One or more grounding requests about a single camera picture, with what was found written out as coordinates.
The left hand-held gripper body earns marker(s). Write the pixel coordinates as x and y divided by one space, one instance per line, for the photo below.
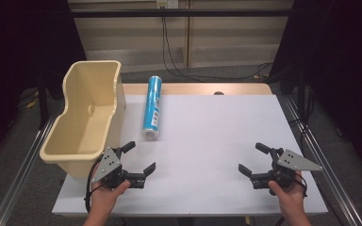
108 164

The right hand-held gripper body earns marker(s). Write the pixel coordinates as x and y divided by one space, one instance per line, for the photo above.
290 161

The blue tube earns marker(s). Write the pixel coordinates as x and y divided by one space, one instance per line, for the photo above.
153 105

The cream plastic bin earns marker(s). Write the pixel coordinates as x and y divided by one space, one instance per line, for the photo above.
85 103

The person's left hand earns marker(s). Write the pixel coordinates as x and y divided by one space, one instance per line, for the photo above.
106 197

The person's right hand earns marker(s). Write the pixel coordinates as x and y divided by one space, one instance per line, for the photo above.
289 199

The white table mat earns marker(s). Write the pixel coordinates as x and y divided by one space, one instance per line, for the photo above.
207 150

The black stand leg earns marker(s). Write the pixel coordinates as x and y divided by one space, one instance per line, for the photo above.
43 103
301 94

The dark curtain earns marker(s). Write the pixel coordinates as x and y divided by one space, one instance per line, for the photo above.
22 47
342 62

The black horizontal bar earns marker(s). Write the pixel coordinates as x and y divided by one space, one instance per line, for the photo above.
201 13

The metal floor rail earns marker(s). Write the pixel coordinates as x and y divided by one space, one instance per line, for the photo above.
22 175
326 175

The white wall socket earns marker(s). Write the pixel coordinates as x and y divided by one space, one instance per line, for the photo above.
167 3

